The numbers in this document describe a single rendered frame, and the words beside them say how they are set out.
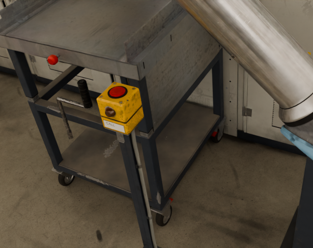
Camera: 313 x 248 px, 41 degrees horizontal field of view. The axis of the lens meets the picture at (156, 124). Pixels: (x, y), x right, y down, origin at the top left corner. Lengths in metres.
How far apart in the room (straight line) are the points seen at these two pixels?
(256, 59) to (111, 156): 1.22
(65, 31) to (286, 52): 0.87
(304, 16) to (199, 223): 0.93
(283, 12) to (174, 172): 0.78
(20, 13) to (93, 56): 0.44
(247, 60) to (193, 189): 1.21
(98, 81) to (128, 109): 1.45
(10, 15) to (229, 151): 1.19
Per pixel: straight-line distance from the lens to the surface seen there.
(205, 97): 2.14
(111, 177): 1.85
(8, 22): 1.65
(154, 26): 1.36
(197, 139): 1.96
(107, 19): 1.53
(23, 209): 2.11
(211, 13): 0.81
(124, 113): 1.03
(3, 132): 2.59
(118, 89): 1.05
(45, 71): 2.76
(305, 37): 1.76
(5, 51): 2.96
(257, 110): 2.03
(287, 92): 0.86
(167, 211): 1.80
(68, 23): 1.56
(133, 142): 1.15
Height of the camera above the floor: 1.51
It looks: 40 degrees down
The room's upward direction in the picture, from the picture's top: 9 degrees counter-clockwise
